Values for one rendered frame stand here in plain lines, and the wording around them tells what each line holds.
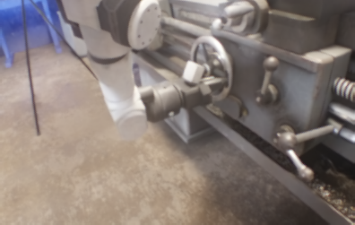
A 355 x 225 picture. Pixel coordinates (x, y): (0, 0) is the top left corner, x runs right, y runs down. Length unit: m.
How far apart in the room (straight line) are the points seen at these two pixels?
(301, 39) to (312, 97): 0.13
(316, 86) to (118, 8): 0.45
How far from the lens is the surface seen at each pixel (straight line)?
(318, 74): 0.59
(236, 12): 0.53
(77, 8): 0.33
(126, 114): 0.49
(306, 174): 0.63
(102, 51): 0.39
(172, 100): 0.57
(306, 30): 0.59
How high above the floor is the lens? 1.00
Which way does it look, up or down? 32 degrees down
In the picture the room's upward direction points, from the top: 6 degrees counter-clockwise
